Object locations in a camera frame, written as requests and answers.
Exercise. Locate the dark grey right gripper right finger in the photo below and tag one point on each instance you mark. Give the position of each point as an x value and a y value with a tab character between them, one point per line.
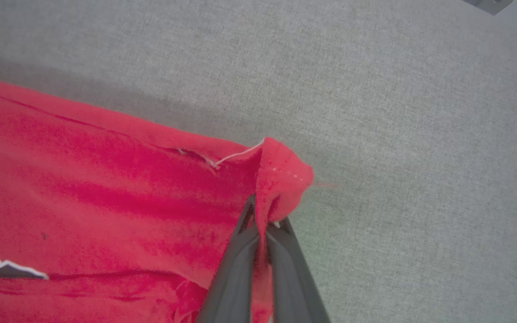
292	287

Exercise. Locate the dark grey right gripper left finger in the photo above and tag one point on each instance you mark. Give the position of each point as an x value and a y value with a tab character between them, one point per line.
236	278

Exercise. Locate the red and white hooded garment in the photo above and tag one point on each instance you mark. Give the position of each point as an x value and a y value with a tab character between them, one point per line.
106	193

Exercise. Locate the grey fabric sofa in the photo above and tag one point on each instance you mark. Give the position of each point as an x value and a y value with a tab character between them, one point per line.
397	134

